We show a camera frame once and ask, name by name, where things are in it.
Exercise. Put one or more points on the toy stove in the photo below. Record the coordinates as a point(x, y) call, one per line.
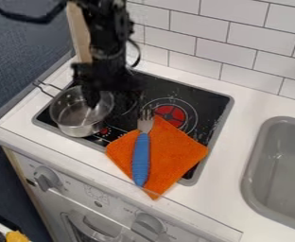
point(183, 108)

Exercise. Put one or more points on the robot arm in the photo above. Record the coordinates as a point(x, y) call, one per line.
point(108, 28)

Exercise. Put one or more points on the toy sink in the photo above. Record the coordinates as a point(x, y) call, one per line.
point(280, 176)

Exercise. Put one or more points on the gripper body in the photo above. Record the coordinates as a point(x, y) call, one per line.
point(106, 75)

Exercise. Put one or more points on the yellow toy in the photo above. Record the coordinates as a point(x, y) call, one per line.
point(17, 237)

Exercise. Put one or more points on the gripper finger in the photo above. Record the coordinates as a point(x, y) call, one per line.
point(92, 98)

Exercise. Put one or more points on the silver pot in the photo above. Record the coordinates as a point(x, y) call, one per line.
point(76, 118)

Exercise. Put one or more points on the orange cloth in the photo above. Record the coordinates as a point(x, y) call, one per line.
point(175, 157)

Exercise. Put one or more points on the wooden strip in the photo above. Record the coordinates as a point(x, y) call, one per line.
point(79, 34)

